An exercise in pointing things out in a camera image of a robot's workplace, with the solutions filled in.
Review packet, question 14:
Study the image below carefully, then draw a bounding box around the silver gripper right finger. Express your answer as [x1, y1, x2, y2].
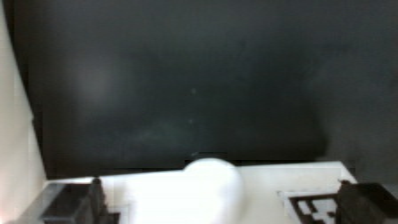
[335, 181, 398, 224]

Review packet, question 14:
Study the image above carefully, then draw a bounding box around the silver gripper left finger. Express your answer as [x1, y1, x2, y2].
[40, 178, 119, 224]

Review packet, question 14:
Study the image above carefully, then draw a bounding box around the white drawer cabinet frame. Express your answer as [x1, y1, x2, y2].
[0, 0, 46, 224]

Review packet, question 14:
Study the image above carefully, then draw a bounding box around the white front drawer box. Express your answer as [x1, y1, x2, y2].
[44, 157, 360, 224]

